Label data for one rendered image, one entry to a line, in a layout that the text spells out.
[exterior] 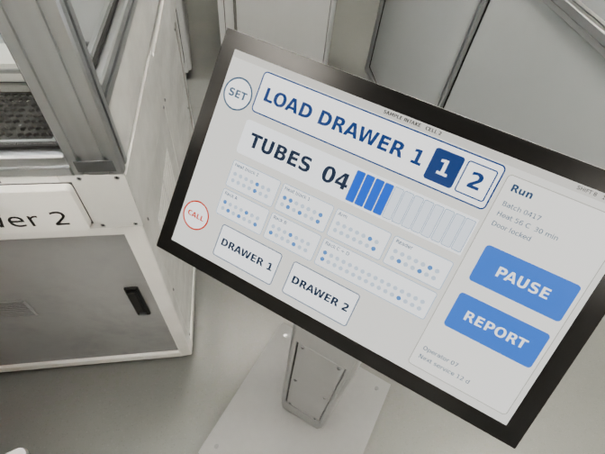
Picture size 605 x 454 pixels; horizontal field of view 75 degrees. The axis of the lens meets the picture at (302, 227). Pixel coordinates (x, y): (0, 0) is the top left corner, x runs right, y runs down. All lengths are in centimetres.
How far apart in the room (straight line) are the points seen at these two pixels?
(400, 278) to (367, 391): 105
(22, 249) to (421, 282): 80
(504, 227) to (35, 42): 59
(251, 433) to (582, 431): 115
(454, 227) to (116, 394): 132
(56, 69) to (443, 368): 61
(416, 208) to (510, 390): 23
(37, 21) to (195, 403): 121
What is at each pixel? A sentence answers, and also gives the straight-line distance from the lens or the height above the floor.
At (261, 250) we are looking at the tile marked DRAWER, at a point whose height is 101.
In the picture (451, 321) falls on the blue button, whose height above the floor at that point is 104.
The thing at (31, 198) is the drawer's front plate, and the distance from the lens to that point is 81.
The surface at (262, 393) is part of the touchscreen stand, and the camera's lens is 146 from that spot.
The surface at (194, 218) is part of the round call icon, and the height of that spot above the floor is 101.
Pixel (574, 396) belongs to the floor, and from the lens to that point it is 187.
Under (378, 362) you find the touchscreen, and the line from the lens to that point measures 52.
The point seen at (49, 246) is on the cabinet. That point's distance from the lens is 97.
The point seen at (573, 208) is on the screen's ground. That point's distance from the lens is 48.
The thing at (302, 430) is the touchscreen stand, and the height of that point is 4.
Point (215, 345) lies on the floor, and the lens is 156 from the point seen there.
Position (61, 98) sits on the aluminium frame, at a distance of 66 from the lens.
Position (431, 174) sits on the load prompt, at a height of 115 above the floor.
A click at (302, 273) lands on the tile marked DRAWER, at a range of 50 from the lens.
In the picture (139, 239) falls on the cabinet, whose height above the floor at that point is 75.
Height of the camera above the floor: 145
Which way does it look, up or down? 52 degrees down
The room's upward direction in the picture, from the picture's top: 8 degrees clockwise
